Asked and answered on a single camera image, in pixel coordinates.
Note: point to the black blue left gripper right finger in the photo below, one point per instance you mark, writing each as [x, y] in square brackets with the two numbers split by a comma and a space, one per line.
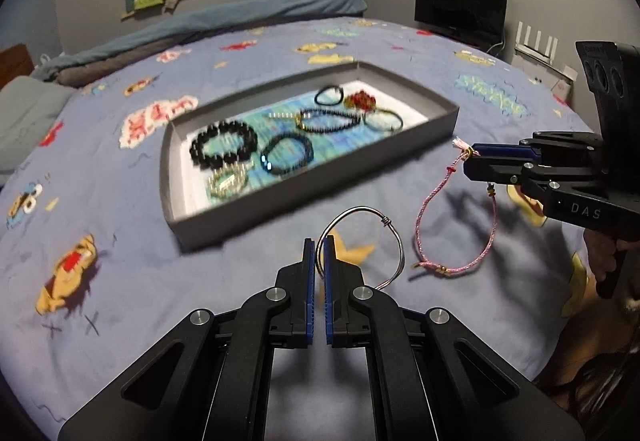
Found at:
[431, 377]

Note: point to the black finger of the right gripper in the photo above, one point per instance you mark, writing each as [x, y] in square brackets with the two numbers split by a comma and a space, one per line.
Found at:
[499, 170]

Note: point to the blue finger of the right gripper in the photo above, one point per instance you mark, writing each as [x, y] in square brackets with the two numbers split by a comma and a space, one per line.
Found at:
[512, 151]

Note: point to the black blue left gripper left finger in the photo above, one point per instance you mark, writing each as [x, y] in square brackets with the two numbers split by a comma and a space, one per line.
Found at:
[208, 378]

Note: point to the silver wire bangle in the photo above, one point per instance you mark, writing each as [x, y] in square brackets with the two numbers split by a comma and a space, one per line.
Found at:
[356, 233]

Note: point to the person's right hand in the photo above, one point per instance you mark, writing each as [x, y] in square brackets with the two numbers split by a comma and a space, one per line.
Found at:
[603, 253]

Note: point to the white wifi router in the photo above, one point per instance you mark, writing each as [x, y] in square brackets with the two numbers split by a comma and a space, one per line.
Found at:
[532, 44]

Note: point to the thin silver-green bangle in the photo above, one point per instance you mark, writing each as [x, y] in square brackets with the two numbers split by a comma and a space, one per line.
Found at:
[383, 120]

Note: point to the red bead gold ornament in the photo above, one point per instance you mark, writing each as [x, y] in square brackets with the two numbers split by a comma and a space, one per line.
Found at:
[360, 100]

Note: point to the black flat monitor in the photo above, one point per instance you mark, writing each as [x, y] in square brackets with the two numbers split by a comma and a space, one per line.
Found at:
[479, 22]

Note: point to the round pearl hair clip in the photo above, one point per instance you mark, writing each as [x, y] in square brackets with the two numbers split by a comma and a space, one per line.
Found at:
[229, 181]

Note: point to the straight pearl hair pin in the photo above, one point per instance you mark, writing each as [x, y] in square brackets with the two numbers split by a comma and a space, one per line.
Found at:
[284, 115]

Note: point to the grey shallow cardboard tray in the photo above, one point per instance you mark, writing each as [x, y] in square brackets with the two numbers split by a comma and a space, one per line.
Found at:
[214, 225]

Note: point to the printed blue-green paper sheet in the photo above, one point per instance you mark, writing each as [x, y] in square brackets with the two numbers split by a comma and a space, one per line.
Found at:
[282, 148]

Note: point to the grey-green pillow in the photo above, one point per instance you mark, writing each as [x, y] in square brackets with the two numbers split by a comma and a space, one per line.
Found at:
[29, 108]

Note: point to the folded blue grey blanket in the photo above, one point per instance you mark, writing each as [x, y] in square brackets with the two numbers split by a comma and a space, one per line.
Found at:
[83, 67]

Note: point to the wooden headboard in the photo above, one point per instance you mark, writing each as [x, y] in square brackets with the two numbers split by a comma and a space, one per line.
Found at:
[15, 62]

